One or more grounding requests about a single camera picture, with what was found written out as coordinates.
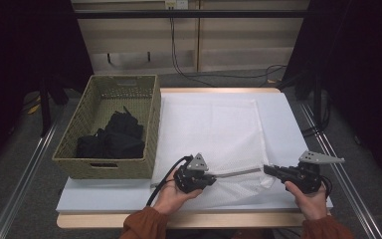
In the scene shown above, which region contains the beige wooden cabinet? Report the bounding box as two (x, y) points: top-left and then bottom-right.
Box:
(71, 0), (311, 76)

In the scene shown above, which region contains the person's right hand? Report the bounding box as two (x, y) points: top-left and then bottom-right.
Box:
(284, 180), (329, 221)

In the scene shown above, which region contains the person's left hand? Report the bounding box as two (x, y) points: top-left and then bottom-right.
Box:
(152, 177), (204, 216)

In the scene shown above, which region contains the aluminium floor rail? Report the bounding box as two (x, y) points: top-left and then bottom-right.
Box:
(0, 109), (64, 239)
(299, 103), (382, 239)

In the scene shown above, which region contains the white mesh laundry bag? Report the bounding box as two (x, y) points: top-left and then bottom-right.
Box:
(150, 98), (277, 211)

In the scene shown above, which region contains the white foam mat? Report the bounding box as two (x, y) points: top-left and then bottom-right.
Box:
(55, 92), (333, 214)

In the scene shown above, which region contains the black horizontal bar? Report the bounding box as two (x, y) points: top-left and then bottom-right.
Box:
(74, 9), (312, 19)

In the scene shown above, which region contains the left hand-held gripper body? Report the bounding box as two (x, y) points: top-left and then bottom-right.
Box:
(173, 152), (213, 195)

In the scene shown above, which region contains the black wall cable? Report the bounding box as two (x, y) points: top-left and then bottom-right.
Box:
(169, 17), (287, 88)

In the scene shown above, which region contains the wall power socket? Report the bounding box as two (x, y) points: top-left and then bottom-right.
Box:
(164, 0), (189, 10)

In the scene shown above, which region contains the green woven basket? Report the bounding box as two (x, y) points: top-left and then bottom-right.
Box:
(52, 74), (162, 180)

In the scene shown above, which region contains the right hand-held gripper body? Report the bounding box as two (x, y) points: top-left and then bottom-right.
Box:
(280, 150), (346, 195)

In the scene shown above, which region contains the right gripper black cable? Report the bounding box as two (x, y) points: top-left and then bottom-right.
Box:
(319, 174), (333, 199)

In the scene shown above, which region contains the black metal stand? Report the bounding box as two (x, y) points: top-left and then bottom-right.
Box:
(38, 74), (69, 137)
(278, 66), (329, 137)

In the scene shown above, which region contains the dark curtain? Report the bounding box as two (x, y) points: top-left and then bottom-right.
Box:
(0, 0), (94, 177)
(285, 0), (382, 190)

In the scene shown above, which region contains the black garment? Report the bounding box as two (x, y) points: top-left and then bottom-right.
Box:
(75, 106), (146, 159)

